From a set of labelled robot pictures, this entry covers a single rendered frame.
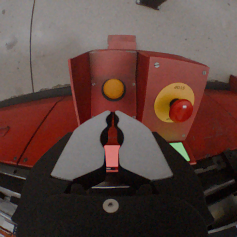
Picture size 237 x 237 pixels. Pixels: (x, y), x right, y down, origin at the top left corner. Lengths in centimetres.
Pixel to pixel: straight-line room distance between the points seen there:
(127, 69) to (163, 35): 79
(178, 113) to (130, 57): 13
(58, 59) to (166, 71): 94
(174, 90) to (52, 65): 98
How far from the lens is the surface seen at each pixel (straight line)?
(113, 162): 20
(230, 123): 67
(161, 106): 20
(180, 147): 25
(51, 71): 109
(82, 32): 97
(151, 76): 17
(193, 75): 20
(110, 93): 23
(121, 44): 82
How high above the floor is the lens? 94
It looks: 54 degrees down
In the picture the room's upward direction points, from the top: 178 degrees clockwise
